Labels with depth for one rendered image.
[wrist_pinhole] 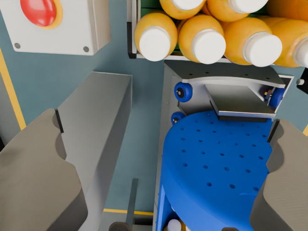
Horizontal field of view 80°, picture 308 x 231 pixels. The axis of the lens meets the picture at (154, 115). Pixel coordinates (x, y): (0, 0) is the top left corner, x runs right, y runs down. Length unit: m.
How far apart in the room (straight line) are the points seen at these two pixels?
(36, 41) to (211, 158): 0.29
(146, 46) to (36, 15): 0.12
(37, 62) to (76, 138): 0.96
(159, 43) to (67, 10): 0.11
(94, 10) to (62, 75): 1.34
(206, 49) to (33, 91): 1.62
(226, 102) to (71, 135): 0.62
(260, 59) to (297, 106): 1.60
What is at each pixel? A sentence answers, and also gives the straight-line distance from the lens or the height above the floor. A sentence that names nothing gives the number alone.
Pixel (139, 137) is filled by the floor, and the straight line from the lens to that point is 1.71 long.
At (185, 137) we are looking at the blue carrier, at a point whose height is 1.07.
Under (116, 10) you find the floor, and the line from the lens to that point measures 1.36.
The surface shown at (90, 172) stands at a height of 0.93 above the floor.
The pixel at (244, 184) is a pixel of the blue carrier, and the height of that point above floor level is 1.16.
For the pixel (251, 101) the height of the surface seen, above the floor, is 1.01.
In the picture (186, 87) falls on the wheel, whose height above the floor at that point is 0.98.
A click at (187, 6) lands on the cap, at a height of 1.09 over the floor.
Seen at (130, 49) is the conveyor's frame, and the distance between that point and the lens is 0.45.
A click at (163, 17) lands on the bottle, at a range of 0.29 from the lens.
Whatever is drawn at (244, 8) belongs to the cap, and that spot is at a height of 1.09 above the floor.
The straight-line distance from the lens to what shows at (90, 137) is 0.79.
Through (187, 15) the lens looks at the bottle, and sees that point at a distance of 0.29.
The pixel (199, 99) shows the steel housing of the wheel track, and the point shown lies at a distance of 0.46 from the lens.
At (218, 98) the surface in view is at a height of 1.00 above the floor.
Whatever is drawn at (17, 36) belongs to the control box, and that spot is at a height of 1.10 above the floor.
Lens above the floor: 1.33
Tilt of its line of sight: 58 degrees down
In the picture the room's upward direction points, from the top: 177 degrees counter-clockwise
